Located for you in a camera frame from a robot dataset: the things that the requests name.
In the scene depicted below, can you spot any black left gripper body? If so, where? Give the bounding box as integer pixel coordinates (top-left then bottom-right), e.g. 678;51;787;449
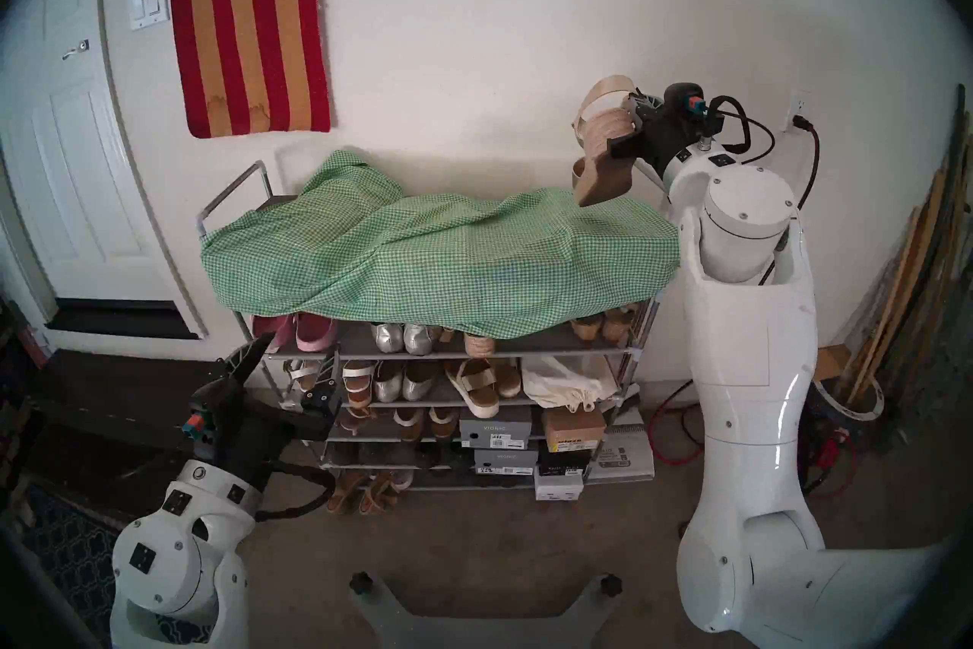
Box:
179;380;335;490

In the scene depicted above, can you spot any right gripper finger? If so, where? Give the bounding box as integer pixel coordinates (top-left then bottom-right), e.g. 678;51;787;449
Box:
607;125;658;163
628;92;670;125

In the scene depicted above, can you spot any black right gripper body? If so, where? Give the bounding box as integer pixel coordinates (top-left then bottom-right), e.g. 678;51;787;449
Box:
645;82;721;178

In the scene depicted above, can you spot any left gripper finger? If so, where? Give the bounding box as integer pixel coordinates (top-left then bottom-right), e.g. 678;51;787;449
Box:
214;332;276;390
300;347;344;420

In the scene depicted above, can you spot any grey metal shoe rack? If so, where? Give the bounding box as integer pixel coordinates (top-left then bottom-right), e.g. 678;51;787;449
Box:
196;159;670;492

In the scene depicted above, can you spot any dark wooden chest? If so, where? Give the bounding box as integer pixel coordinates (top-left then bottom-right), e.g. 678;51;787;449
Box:
30;349;229;504

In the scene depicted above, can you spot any large grey Vionic shoebox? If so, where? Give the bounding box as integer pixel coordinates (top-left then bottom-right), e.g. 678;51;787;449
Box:
459;406;533;451

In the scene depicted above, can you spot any green gingham cloth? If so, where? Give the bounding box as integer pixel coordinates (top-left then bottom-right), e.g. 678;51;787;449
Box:
201;149;681;340

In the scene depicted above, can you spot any small grey shoebox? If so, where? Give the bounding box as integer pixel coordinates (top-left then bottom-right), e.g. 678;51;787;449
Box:
474;448;539;476

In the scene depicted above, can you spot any blue patterned rug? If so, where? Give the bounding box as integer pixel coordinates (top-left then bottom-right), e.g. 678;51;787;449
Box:
23;484;214;649

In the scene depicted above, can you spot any white panel door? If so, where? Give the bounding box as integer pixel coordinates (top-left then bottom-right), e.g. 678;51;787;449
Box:
0;0;206;340

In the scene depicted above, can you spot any black shoebox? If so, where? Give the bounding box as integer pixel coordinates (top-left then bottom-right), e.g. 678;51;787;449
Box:
537;444;592;477

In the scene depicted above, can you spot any brown cardboard shoebox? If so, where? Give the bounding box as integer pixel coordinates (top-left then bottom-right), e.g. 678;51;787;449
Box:
541;406;607;453

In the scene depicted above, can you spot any white shoebox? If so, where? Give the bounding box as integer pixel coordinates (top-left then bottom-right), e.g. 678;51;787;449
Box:
534;469;585;501

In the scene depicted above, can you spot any wooden slats bundle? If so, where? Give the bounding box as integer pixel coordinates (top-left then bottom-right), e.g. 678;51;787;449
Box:
844;85;973;420

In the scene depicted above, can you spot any white flat printed box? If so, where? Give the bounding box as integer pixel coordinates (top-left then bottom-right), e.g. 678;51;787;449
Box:
589;419;656;485

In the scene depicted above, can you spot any black bucket white rim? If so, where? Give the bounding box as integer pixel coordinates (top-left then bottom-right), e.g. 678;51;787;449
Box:
813;374;886;451

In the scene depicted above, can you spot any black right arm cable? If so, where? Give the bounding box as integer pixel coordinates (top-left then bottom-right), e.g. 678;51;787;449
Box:
707;96;776;162

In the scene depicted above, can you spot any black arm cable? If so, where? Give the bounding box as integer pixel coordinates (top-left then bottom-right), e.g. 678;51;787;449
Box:
255;461;337;523
707;96;776;162

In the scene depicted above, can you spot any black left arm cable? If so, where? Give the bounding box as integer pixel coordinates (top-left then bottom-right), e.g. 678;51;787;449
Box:
255;461;337;523

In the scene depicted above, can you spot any tan strappy sandal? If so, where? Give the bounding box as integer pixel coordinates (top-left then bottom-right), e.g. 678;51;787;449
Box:
359;473;400;515
327;469;364;515

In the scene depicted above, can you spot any red black power cable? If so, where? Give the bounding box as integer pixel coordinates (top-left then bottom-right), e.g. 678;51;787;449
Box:
646;114;860;500

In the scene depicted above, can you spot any grey robot base frame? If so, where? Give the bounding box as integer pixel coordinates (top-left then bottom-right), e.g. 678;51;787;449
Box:
350;571;623;649

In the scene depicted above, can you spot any striped flag wall hanging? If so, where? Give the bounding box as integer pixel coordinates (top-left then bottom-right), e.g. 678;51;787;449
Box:
169;0;332;139

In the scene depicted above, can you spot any black red cable reel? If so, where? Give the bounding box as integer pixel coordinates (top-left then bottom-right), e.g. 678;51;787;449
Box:
798;419;860;500

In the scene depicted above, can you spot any white light switch plate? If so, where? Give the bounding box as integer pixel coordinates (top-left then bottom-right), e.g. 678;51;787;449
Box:
127;0;170;31

